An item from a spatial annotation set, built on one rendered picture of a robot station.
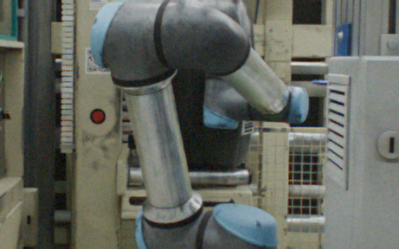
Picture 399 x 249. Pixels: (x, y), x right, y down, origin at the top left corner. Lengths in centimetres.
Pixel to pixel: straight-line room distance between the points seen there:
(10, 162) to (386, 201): 137
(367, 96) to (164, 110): 55
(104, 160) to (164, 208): 77
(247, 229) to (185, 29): 39
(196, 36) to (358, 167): 45
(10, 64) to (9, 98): 9
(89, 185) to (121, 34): 98
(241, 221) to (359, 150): 57
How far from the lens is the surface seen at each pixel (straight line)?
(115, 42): 120
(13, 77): 200
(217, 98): 154
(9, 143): 201
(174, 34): 115
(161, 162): 130
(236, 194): 203
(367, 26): 99
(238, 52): 120
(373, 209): 79
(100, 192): 212
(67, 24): 211
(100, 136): 210
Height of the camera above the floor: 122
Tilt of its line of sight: 3 degrees down
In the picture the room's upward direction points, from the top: 1 degrees clockwise
